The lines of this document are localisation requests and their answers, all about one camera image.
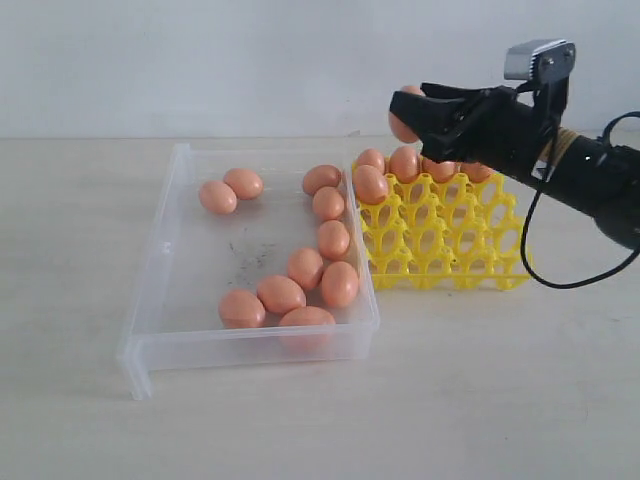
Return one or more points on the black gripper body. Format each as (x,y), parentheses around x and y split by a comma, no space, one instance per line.
(509,129)

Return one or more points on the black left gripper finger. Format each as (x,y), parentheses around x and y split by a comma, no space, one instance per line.
(438,93)

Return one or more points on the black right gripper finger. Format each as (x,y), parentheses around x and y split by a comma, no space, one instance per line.
(437,125)

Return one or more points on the brown egg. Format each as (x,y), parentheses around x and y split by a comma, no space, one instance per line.
(440,172)
(246,183)
(328,203)
(280,294)
(339,284)
(305,266)
(320,176)
(217,197)
(333,239)
(476,172)
(370,185)
(404,164)
(372,157)
(401,131)
(241,308)

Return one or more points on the yellow plastic egg tray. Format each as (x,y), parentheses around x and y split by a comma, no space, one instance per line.
(458,234)

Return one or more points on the clear plastic bin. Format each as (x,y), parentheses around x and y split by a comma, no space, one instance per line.
(193,258)

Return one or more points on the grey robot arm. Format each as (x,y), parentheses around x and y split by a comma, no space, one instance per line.
(593,177)

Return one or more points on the brown egg frontmost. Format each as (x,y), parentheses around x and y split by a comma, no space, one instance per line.
(305,317)

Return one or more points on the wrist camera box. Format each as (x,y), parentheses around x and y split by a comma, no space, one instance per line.
(540,61)

